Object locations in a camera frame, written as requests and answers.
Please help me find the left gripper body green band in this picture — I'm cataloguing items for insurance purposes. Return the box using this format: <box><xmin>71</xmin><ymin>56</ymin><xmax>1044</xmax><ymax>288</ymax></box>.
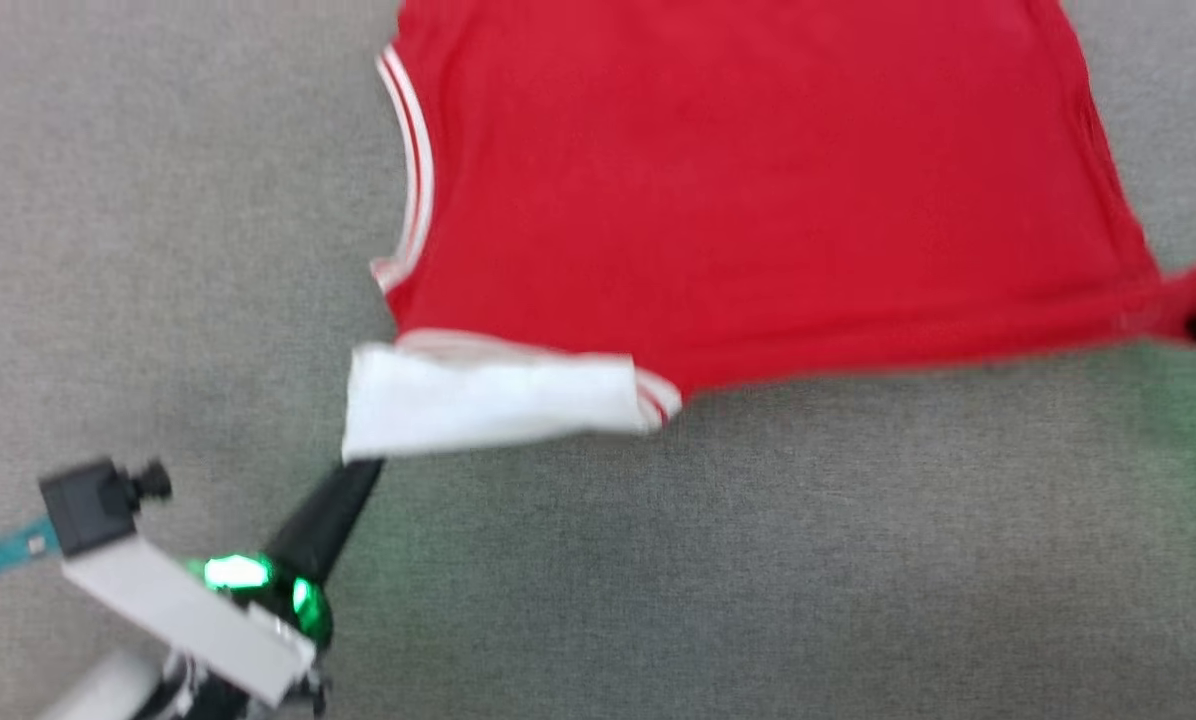
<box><xmin>158</xmin><ymin>552</ymin><xmax>335</xmax><ymax>720</ymax></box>

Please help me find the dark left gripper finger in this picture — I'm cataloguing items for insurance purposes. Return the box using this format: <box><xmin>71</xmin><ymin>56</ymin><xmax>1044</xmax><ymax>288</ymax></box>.
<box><xmin>261</xmin><ymin>458</ymin><xmax>387</xmax><ymax>589</ymax></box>

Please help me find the red and white jersey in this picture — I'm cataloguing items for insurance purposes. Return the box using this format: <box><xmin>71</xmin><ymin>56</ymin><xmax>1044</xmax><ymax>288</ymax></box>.
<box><xmin>341</xmin><ymin>0</ymin><xmax>1196</xmax><ymax>463</ymax></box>

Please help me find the teal left camera connector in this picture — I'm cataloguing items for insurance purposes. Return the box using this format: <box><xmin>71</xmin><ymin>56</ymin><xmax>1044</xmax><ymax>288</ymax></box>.
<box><xmin>0</xmin><ymin>515</ymin><xmax>62</xmax><ymax>589</ymax></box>

